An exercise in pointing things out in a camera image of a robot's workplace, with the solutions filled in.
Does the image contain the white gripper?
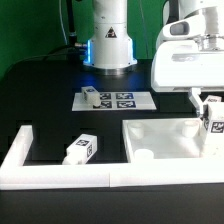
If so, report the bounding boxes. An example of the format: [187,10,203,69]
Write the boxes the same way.
[151,40,224,117]

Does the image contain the white square tabletop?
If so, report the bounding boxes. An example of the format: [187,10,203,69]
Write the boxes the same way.
[121,117,224,165]

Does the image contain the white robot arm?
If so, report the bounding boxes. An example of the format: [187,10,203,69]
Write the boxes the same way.
[84,0,224,115]

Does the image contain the white tag sheet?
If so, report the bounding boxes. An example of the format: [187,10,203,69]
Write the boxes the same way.
[72,92,156,111]

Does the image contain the white U-shaped fence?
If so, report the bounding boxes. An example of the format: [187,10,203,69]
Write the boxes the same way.
[0,125,224,190]

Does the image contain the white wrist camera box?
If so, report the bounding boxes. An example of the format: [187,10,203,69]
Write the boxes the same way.
[156,15,206,46]

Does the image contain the black cables behind robot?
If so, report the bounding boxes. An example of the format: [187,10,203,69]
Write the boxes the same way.
[9,0,89,68]

